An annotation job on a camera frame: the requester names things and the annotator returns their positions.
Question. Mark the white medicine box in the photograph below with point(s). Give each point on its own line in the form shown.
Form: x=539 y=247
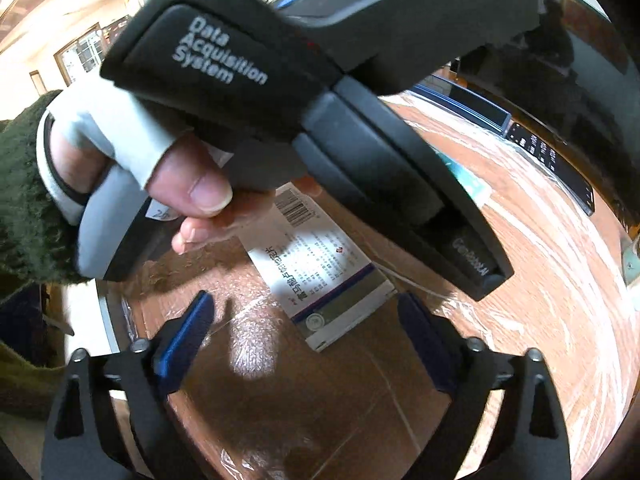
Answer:
x=320 y=270

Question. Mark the black television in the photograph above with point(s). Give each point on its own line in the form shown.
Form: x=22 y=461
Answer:
x=590 y=85

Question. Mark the clear plastic box blue label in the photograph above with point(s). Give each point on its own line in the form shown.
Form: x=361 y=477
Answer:
x=467 y=182

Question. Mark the clear plastic table film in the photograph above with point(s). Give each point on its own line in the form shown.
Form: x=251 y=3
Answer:
x=525 y=285

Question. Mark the wooden framed window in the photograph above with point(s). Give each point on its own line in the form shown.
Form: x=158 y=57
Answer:
x=82 y=55

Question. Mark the person's left forearm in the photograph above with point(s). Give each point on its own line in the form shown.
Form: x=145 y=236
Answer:
x=25 y=200

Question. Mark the green patterned mug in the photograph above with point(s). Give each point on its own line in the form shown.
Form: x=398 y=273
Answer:
x=632 y=260

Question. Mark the person's left hand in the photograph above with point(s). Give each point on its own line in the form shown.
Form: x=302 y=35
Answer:
x=200 y=180

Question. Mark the dark blue tray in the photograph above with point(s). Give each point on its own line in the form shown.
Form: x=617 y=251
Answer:
x=475 y=105

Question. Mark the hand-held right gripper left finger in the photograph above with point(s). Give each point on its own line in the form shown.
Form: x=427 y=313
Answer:
x=187 y=330

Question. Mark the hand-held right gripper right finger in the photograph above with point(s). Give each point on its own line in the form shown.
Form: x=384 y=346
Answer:
x=425 y=340

